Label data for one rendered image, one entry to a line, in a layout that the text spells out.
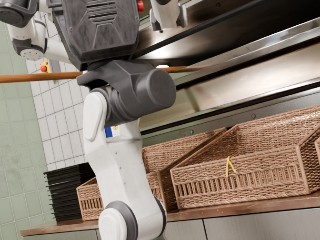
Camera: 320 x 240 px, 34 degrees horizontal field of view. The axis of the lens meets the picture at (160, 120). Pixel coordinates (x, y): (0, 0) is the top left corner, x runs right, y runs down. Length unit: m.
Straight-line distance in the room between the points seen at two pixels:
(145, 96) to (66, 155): 1.92
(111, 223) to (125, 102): 0.34
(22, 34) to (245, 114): 1.04
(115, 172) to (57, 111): 1.80
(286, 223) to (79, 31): 0.83
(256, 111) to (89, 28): 1.04
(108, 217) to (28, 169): 1.93
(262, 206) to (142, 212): 0.39
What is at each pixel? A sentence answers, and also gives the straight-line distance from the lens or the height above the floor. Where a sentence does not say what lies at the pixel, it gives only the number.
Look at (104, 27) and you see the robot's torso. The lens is 1.45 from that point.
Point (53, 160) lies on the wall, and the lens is 3.40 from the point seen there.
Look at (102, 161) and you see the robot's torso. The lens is 1.54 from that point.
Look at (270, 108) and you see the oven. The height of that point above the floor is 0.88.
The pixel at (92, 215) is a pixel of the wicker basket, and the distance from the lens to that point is 2.35.
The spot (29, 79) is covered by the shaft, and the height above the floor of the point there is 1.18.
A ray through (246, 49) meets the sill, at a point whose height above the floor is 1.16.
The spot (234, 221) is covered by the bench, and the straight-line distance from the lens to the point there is 1.75.
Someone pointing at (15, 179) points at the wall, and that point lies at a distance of 3.33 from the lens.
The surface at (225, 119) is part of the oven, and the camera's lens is 2.37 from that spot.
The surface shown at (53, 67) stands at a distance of 3.22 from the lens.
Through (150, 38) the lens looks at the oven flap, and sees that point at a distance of 2.62.
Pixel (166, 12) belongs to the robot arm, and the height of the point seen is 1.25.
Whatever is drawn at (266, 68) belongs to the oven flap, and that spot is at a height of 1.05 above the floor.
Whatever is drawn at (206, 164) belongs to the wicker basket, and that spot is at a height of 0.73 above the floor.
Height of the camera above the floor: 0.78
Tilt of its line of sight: 4 degrees up
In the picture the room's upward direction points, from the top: 12 degrees counter-clockwise
